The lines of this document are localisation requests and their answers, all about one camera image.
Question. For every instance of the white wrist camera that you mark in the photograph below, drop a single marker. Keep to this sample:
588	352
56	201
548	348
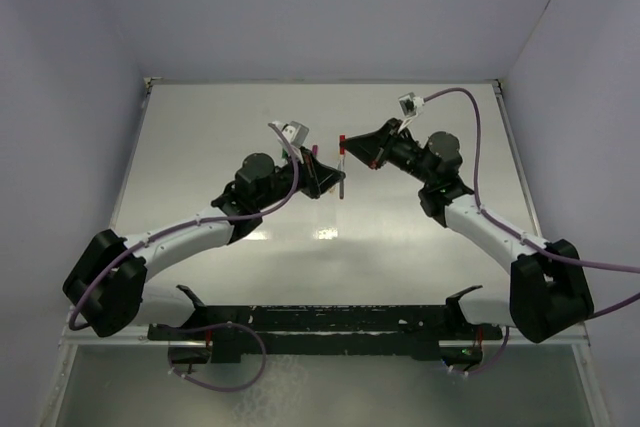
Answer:
412	107
291	136

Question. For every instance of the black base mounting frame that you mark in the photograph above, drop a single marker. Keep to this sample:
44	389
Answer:
419	332

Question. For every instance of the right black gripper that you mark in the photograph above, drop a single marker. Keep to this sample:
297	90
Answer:
370	149

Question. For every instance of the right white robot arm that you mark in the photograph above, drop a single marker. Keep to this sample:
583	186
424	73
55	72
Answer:
548	291

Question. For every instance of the red marker pen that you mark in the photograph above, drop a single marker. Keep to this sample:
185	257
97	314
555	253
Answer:
341	168

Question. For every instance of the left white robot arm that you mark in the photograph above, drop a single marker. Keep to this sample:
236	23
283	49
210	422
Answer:
110	288

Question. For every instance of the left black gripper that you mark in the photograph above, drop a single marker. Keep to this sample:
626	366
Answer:
315	176

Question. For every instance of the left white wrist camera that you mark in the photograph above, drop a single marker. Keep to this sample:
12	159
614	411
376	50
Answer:
291	136

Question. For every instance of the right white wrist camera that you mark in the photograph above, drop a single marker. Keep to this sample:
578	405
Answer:
412	107

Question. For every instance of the aluminium rail right side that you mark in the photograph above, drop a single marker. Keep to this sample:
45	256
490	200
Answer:
499	95

